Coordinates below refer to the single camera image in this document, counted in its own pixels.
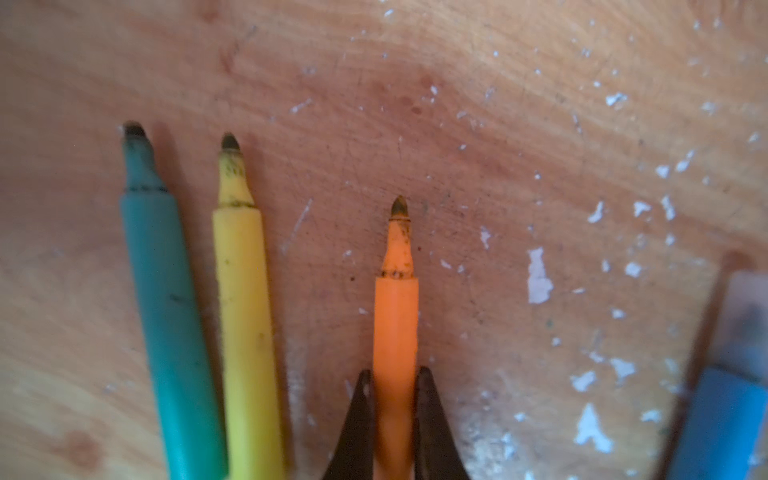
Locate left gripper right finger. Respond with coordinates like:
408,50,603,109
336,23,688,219
413,366,470,480

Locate yellow marker pen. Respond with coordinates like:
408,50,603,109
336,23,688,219
212,133,286,479

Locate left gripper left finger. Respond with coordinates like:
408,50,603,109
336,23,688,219
322,369,376,480

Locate orange marker pen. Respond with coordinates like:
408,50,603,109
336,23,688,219
373,195,419,479

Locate blue marker pen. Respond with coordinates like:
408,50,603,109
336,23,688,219
665,271,767,479

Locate green marker pen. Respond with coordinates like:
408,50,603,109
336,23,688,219
120,121,228,479

